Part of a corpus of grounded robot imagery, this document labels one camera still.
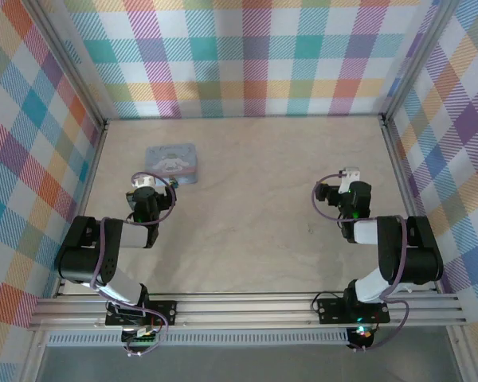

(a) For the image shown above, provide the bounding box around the aluminium frame post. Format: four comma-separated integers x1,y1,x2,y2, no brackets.
31,0,109,125
382,0,459,120

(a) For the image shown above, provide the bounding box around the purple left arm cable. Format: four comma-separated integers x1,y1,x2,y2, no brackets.
89,170,178,298

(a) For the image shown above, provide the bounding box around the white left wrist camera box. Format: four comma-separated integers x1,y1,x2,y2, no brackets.
131,177,159,191

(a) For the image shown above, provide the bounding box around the grey slotted cable duct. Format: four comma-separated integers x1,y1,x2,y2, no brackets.
46,328,350,346

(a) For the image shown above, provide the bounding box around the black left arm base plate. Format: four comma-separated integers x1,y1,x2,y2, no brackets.
104,300,178,327

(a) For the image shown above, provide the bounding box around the long aluminium mounting rail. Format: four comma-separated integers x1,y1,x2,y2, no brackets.
26,293,467,331

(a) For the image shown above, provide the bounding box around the aluminium side rail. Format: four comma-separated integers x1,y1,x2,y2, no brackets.
380,115,441,294
53,119,111,298

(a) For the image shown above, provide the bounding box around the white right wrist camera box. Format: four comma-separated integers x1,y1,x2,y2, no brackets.
339,166,362,195

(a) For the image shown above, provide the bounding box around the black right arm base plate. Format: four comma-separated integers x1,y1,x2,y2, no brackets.
316,297,391,324

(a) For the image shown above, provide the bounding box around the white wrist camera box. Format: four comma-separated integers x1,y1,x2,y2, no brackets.
339,166,362,195
131,177,159,191

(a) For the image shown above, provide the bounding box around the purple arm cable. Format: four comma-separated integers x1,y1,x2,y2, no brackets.
311,170,410,352
89,170,178,298

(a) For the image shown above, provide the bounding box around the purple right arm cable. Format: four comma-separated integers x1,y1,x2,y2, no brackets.
311,170,410,352

